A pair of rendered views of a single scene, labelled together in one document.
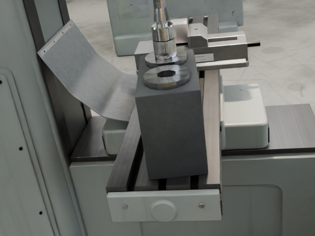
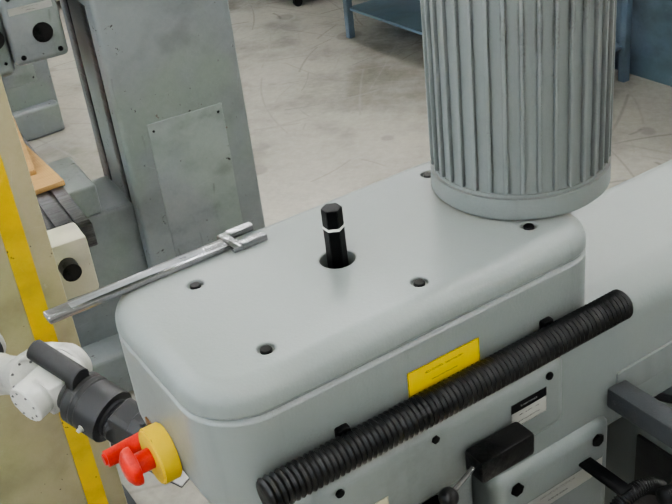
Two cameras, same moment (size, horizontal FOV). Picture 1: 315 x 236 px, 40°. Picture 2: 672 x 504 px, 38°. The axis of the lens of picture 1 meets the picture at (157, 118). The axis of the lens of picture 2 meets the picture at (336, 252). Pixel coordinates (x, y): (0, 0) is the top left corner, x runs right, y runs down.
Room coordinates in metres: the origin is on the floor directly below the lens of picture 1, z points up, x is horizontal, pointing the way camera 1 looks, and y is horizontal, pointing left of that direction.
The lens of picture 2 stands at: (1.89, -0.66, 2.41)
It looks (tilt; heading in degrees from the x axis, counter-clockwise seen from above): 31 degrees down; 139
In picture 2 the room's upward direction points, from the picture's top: 7 degrees counter-clockwise
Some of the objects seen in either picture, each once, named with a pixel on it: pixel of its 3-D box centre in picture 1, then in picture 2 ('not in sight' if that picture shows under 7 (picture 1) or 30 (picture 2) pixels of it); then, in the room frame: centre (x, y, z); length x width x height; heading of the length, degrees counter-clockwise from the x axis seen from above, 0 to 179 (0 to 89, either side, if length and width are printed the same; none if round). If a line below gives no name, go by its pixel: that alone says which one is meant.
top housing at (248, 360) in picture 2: not in sight; (356, 316); (1.23, -0.08, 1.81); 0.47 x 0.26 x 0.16; 79
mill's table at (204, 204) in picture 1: (183, 79); not in sight; (1.27, -0.10, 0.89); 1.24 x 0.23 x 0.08; 169
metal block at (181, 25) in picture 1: (179, 31); not in sight; (1.31, -0.11, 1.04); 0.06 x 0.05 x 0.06; 171
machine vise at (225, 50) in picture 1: (190, 46); not in sight; (1.31, -0.14, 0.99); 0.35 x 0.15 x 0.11; 81
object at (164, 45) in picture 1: (164, 42); not in sight; (0.86, -0.04, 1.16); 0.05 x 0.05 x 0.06
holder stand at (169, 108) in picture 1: (171, 108); not in sight; (0.81, -0.03, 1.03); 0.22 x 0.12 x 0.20; 176
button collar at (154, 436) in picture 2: not in sight; (160, 453); (1.19, -0.32, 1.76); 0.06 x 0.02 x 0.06; 169
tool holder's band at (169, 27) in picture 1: (162, 27); not in sight; (0.86, -0.04, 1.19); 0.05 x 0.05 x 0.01
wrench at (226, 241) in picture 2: not in sight; (157, 271); (1.10, -0.23, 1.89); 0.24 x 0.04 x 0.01; 80
